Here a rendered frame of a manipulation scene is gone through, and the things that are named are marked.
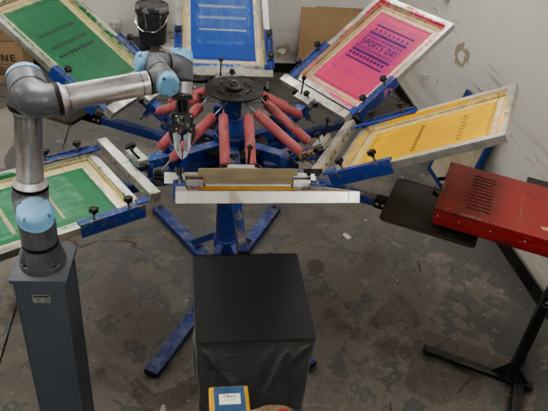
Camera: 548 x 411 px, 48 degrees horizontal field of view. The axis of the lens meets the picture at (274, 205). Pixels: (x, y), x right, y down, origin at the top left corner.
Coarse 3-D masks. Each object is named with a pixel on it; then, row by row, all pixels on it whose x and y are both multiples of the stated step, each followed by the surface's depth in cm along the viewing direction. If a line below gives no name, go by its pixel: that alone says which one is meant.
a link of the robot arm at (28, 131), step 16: (16, 64) 184; (32, 64) 186; (16, 80) 177; (16, 112) 185; (16, 128) 190; (32, 128) 190; (16, 144) 193; (32, 144) 193; (16, 160) 197; (32, 160) 196; (16, 176) 200; (32, 176) 199; (16, 192) 201; (32, 192) 201; (48, 192) 207
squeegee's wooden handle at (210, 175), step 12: (204, 168) 246; (216, 168) 247; (228, 168) 248; (240, 168) 249; (252, 168) 249; (264, 168) 250; (204, 180) 246; (216, 180) 247; (228, 180) 248; (240, 180) 248; (252, 180) 249; (264, 180) 250; (276, 180) 251; (288, 180) 251
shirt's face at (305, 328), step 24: (216, 264) 253; (240, 264) 254; (264, 264) 255; (288, 264) 257; (216, 288) 241; (240, 288) 243; (264, 288) 244; (288, 288) 245; (216, 312) 230; (240, 312) 232; (264, 312) 233; (288, 312) 234; (216, 336) 221; (240, 336) 222; (264, 336) 223; (288, 336) 224; (312, 336) 225
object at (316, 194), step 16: (176, 192) 187; (192, 192) 187; (208, 192) 188; (224, 192) 189; (240, 192) 190; (256, 192) 190; (272, 192) 191; (288, 192) 192; (304, 192) 193; (320, 192) 194; (336, 192) 194; (352, 192) 195
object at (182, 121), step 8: (176, 96) 202; (184, 96) 200; (184, 104) 203; (184, 112) 203; (176, 120) 202; (184, 120) 201; (192, 120) 202; (176, 128) 202; (184, 128) 202; (192, 128) 202
